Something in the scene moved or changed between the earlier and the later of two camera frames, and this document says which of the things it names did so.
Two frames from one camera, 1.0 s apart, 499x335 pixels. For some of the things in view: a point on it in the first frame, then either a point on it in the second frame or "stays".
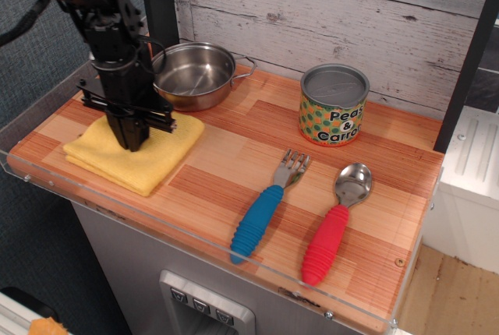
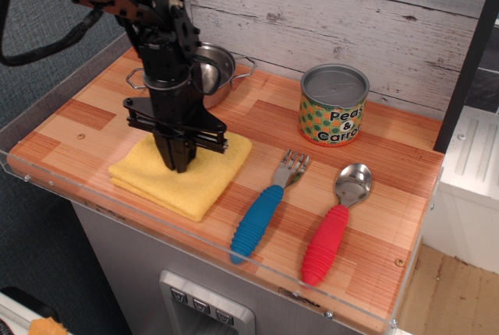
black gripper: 126,86 -> 180,121
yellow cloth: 94,146 -> 207,182
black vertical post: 460,84 stays
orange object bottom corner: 46,326 stays
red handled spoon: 353,182 stays
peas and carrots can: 332,102 stays
